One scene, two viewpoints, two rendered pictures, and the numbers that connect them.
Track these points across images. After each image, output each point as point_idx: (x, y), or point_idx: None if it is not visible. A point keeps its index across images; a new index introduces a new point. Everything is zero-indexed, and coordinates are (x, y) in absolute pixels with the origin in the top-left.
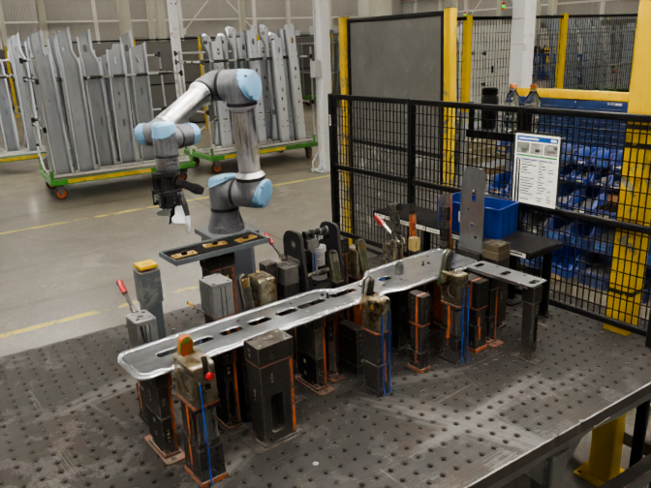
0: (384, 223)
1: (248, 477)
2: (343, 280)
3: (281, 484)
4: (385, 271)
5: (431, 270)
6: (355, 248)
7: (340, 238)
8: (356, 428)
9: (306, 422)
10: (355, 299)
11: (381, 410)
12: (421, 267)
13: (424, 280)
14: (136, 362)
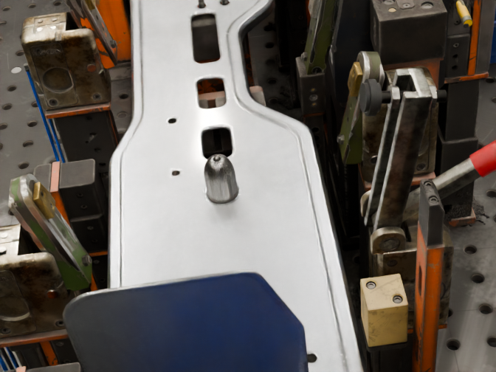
0: (472, 157)
1: (60, 7)
2: (336, 97)
3: (15, 29)
4: (266, 167)
5: (165, 280)
6: (388, 80)
7: (390, 5)
8: (38, 138)
9: (114, 90)
10: (143, 40)
11: None
12: (213, 270)
13: (118, 224)
14: None
